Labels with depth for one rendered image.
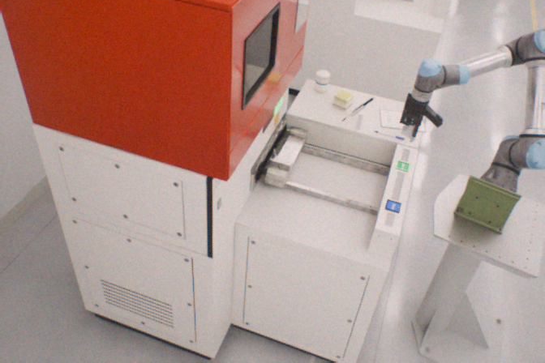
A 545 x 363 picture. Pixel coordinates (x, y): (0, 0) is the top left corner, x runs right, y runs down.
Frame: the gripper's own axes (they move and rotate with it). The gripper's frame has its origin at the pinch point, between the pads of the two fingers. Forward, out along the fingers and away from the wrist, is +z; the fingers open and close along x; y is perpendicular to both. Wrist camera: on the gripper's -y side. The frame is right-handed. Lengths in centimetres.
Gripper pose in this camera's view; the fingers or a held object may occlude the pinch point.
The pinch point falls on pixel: (413, 139)
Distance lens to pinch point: 214.0
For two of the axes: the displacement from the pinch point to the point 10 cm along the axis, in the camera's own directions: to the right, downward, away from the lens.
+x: -3.4, 5.9, -7.3
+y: -9.4, -2.7, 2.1
